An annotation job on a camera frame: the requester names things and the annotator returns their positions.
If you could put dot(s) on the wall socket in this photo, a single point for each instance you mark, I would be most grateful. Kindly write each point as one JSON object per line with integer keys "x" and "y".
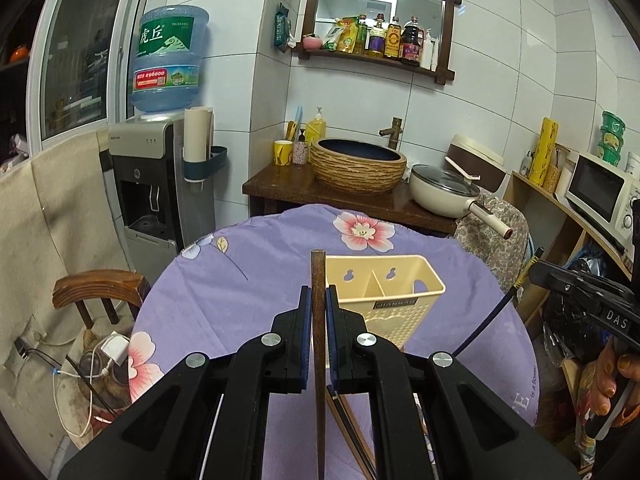
{"x": 21, "y": 349}

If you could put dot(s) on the dark soy sauce bottle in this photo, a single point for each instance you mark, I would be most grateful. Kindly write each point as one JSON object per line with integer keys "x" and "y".
{"x": 411, "y": 42}

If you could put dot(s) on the orange pot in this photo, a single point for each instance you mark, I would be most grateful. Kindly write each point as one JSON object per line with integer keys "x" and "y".
{"x": 21, "y": 53}

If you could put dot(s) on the wooden framed mirror shelf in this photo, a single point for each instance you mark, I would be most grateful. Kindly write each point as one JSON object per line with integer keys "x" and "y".
{"x": 380, "y": 0}

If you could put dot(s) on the white bottle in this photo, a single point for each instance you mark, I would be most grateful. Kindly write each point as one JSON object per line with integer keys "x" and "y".
{"x": 429, "y": 52}

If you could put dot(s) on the blue plastic side holder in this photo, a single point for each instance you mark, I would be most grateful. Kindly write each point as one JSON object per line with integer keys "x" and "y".
{"x": 218, "y": 160}

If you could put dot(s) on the blue water jug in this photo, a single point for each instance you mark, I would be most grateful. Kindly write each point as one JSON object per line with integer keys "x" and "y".
{"x": 165, "y": 60}

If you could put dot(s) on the purple floral tablecloth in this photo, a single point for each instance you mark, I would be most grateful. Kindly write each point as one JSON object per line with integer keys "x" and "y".
{"x": 240, "y": 280}

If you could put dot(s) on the cream plastic utensil holder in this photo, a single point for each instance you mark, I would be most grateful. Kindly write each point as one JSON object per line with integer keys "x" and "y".
{"x": 390, "y": 320}

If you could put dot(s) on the yellow oil bottle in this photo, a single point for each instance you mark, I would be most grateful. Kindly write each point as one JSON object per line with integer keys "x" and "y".
{"x": 359, "y": 35}

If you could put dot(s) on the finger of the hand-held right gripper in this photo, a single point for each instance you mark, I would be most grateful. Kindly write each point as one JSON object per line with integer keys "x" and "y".
{"x": 565, "y": 280}

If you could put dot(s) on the light wooden shelf unit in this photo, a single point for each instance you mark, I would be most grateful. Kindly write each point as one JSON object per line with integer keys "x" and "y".
{"x": 525, "y": 200}

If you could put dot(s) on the dark plastic bag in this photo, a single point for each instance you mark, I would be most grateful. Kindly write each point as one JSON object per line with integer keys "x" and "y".
{"x": 595, "y": 262}

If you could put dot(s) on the yellow soap pump bottle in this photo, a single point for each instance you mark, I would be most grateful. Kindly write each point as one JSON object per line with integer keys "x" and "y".
{"x": 315, "y": 130}

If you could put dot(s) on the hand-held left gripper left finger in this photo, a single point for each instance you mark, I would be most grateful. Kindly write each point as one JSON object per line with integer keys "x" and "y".
{"x": 306, "y": 340}

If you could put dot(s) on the brown bottle yellow label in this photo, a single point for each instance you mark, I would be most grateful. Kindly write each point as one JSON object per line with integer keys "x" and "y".
{"x": 393, "y": 40}

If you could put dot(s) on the green instant noodle cup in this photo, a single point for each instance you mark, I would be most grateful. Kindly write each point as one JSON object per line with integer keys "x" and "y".
{"x": 612, "y": 138}
{"x": 610, "y": 154}
{"x": 614, "y": 121}

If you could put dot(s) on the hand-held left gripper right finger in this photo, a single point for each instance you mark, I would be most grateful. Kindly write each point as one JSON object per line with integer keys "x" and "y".
{"x": 332, "y": 340}

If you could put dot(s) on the amber sauce bottle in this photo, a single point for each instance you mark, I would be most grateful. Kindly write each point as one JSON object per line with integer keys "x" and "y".
{"x": 376, "y": 37}

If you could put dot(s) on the small patterned pump bottle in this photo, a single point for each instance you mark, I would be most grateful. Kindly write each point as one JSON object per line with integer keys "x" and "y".
{"x": 300, "y": 152}

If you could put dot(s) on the yellow roll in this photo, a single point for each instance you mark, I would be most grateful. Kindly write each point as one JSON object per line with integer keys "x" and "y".
{"x": 544, "y": 150}

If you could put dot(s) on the cream frying pan with lid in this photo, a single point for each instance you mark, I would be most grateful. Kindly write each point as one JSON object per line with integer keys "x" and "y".
{"x": 440, "y": 195}

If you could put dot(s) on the dark blue gold-banded chopstick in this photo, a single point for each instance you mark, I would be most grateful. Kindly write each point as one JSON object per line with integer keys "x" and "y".
{"x": 492, "y": 315}

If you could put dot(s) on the brown and cream rice cooker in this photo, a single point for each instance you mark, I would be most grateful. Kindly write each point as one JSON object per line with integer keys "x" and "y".
{"x": 475, "y": 157}

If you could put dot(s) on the blue toothbrush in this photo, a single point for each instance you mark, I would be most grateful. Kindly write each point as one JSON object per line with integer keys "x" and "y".
{"x": 298, "y": 117}

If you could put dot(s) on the yellow seasoning pouch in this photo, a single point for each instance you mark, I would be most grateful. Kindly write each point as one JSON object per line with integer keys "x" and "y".
{"x": 342, "y": 37}

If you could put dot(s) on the pink bowl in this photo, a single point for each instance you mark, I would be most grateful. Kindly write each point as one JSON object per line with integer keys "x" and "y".
{"x": 312, "y": 42}

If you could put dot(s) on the floral patterned cloth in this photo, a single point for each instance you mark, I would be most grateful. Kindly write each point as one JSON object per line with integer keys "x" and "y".
{"x": 500, "y": 240}

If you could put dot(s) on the glass jar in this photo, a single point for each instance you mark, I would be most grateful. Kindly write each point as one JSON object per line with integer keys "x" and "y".
{"x": 551, "y": 175}

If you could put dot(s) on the white canister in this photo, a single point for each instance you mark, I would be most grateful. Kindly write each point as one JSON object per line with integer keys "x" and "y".
{"x": 564, "y": 182}

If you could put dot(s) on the brown wooden chopstick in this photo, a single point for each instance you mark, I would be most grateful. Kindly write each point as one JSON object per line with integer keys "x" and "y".
{"x": 318, "y": 270}
{"x": 345, "y": 420}

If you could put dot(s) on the beige cloth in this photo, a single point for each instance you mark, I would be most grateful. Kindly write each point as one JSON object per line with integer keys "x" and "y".
{"x": 55, "y": 210}

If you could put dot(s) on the person's right hand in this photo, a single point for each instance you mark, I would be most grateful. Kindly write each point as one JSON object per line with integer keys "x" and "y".
{"x": 607, "y": 375}

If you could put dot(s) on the wooden chair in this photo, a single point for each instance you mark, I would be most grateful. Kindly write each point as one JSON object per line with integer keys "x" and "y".
{"x": 95, "y": 285}

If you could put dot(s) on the white microwave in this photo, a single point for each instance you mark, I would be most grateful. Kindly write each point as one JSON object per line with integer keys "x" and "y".
{"x": 595, "y": 187}

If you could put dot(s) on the yellow cup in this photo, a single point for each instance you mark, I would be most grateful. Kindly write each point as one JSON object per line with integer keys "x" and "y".
{"x": 283, "y": 154}

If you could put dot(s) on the white power adapter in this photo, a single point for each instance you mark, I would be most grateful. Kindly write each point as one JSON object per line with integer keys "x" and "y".
{"x": 116, "y": 347}

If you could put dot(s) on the green hanging packet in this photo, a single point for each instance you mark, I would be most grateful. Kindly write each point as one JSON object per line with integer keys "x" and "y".
{"x": 281, "y": 27}

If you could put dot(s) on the white framed window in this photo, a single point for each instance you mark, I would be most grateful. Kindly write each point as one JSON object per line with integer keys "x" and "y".
{"x": 75, "y": 50}

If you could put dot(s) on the grey water dispenser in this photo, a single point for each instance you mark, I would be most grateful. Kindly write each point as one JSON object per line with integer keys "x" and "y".
{"x": 145, "y": 170}

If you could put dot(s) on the brass faucet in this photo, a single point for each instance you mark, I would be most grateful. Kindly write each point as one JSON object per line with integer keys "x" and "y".
{"x": 396, "y": 132}

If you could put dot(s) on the ribbed tan sink basin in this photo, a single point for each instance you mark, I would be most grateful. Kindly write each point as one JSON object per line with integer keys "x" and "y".
{"x": 355, "y": 172}

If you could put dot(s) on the dark wooden vanity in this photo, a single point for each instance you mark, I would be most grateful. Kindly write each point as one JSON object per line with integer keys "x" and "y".
{"x": 285, "y": 190}

